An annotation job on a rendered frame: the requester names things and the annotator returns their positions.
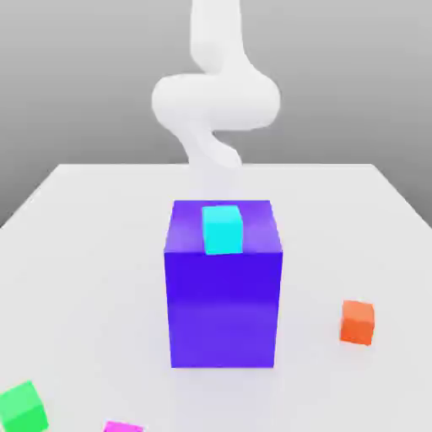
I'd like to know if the small magenta cube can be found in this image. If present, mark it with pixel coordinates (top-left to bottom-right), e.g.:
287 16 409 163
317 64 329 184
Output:
102 420 144 432

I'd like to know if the small orange cube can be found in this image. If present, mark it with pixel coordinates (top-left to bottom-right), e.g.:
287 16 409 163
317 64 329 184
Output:
339 300 375 347

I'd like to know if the small green cube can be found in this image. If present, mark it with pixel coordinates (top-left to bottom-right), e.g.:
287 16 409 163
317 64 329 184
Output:
0 380 50 432

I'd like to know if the large purple box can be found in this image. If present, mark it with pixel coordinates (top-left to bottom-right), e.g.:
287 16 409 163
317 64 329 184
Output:
163 199 284 370

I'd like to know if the small cyan cube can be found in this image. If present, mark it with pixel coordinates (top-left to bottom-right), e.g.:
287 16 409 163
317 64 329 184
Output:
201 204 245 257

